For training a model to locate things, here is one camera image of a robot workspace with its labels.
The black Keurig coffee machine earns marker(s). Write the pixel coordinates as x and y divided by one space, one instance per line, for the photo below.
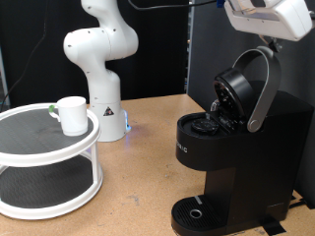
262 157

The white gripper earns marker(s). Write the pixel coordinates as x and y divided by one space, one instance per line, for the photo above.
279 23

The white two-tier turntable shelf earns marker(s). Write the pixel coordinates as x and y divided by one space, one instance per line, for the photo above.
32 137

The black foil coffee pod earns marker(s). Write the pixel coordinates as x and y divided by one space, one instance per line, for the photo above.
205 126

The black tape strip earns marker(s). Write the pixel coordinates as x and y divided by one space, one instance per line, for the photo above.
272 226
310 206

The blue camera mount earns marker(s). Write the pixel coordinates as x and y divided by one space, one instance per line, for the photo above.
220 3

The grey metal post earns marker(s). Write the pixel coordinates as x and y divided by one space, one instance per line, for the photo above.
2 75

